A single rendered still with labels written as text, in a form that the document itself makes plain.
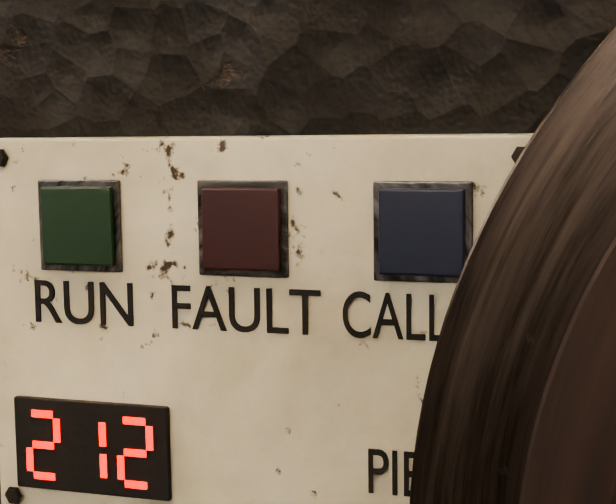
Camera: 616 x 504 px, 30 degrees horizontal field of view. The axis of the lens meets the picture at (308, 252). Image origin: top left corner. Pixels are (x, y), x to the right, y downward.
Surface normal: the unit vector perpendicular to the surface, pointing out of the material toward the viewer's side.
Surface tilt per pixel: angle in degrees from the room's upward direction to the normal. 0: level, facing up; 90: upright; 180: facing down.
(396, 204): 90
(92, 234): 90
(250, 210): 90
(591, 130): 90
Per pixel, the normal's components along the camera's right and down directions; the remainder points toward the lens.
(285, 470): -0.32, 0.11
